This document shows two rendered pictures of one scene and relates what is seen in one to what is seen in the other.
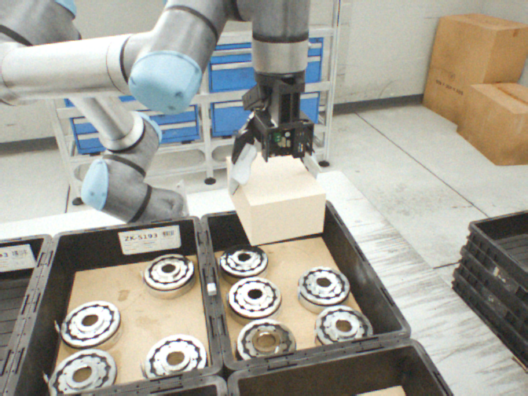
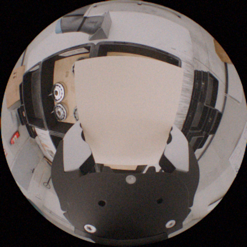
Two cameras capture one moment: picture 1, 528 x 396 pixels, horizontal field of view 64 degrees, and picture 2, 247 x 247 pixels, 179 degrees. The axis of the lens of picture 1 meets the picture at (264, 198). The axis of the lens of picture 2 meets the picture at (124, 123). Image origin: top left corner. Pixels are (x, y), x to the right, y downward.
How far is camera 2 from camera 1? 0.71 m
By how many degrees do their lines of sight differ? 85
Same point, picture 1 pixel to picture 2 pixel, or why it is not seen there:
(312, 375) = not seen: hidden behind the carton
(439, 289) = (189, 94)
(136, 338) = (71, 96)
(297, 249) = not seen: hidden behind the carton
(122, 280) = (67, 65)
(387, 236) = (190, 64)
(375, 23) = not seen: outside the picture
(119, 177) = (66, 22)
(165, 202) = (92, 22)
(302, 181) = (151, 148)
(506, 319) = (195, 88)
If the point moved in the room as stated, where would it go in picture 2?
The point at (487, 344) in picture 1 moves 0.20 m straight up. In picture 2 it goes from (183, 115) to (198, 130)
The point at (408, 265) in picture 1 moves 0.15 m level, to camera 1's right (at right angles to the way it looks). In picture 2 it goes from (188, 79) to (199, 90)
